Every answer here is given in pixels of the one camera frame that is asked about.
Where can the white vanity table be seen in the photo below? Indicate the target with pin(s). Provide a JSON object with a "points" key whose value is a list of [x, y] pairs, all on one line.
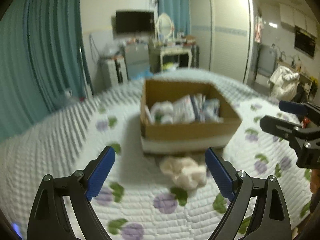
{"points": [[157, 53]]}

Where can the blue white tissue pack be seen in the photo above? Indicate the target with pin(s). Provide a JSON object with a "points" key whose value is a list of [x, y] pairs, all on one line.
{"points": [[189, 109]]}

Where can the cream lace cloth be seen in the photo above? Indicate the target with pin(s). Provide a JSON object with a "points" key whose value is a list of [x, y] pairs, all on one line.
{"points": [[184, 172]]}

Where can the teal window curtain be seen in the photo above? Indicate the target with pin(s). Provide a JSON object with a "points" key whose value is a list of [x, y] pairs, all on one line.
{"points": [[178, 11]]}

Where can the white blue tube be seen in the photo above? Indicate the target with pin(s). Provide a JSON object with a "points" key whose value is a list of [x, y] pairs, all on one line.
{"points": [[211, 110]]}

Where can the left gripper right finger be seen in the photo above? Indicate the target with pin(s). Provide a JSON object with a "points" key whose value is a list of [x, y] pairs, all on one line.
{"points": [[270, 217]]}

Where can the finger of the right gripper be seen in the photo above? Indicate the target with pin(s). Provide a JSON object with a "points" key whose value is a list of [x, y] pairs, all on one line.
{"points": [[307, 109], [283, 129]]}

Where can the white louvered wardrobe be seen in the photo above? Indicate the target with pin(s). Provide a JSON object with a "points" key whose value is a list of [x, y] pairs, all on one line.
{"points": [[223, 30]]}

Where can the grey mini fridge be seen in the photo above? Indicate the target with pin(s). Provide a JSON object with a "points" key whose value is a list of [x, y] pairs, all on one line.
{"points": [[137, 61]]}

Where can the white drawer cabinet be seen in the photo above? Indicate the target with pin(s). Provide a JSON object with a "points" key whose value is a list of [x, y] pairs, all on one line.
{"points": [[114, 71]]}

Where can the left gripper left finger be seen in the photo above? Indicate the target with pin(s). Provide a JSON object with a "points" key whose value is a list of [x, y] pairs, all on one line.
{"points": [[49, 219]]}

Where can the white clothes pile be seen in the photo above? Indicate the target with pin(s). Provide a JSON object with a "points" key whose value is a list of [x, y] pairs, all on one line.
{"points": [[283, 83]]}

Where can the white looped soft toy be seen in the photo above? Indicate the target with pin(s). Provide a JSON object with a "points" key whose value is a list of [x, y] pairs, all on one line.
{"points": [[162, 113]]}

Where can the white oval vanity mirror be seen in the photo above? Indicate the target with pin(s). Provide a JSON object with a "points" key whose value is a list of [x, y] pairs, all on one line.
{"points": [[164, 27]]}

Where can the black wall television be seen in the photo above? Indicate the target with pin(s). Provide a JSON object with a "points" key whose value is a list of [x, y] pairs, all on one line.
{"points": [[134, 22]]}

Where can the white floral quilt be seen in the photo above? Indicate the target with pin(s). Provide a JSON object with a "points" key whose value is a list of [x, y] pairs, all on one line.
{"points": [[145, 197]]}

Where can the brown cardboard box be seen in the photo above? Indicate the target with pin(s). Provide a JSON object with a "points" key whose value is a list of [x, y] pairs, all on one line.
{"points": [[178, 138]]}

